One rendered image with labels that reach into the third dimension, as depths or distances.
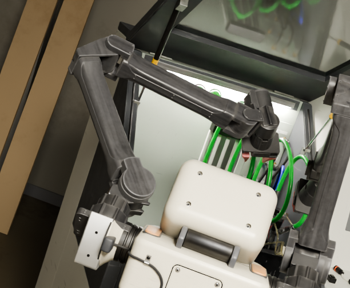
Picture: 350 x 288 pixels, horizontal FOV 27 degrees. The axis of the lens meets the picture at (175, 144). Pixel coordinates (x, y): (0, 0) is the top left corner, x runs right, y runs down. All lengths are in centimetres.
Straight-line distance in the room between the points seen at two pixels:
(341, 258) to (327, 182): 106
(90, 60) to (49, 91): 259
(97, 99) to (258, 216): 49
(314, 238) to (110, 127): 51
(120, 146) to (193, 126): 92
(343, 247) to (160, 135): 74
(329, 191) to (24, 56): 305
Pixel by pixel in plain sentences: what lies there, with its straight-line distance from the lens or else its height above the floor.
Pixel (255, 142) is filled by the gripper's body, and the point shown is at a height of 138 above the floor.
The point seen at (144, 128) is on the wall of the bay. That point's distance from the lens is 247.
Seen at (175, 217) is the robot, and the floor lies 129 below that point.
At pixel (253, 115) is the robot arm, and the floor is 146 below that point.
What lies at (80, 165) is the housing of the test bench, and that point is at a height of 96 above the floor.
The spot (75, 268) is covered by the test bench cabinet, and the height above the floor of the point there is 74.
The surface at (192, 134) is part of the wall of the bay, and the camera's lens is 252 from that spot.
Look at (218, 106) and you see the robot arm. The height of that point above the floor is 145.
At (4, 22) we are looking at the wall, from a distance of 496.
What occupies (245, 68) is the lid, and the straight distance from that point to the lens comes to 245.
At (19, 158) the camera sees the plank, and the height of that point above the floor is 44.
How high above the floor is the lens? 172
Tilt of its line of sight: 12 degrees down
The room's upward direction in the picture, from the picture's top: 19 degrees clockwise
